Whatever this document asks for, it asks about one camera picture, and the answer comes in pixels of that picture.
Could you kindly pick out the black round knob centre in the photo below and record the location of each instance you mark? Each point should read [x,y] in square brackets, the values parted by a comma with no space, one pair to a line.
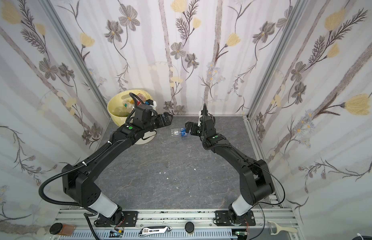
[189,227]

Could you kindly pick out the red orange tea bottle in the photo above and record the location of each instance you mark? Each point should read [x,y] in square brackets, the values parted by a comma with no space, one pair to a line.
[142,98]

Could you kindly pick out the white peeler tool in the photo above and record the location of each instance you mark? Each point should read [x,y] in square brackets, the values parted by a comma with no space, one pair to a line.
[275,229]

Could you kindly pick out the clear bottle blue label top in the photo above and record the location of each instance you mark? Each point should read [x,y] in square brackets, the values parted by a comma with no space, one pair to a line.
[179,132]

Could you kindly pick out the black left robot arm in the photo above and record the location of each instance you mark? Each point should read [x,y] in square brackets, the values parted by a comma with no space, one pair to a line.
[79,182]

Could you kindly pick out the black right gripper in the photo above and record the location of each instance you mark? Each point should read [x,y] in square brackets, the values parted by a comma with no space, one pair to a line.
[195,127]

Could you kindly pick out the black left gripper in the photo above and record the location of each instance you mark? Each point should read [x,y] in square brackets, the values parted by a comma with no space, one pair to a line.
[161,120]

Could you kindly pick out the black round knob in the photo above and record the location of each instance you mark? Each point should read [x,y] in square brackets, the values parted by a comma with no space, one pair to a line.
[56,228]
[189,227]

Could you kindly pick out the white bin with yellow liner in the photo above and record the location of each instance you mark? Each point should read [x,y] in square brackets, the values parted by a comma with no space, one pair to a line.
[122,104]

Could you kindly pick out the black round knob left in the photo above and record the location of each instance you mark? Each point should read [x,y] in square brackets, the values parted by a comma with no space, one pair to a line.
[56,228]

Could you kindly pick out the silver adjustable wrench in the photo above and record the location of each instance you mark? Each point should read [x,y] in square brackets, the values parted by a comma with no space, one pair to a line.
[148,231]

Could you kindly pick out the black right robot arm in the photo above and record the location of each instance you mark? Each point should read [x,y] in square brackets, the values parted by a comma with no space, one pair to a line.
[255,179]

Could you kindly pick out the aluminium mounting rail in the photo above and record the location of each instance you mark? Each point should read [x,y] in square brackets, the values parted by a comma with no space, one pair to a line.
[209,225]

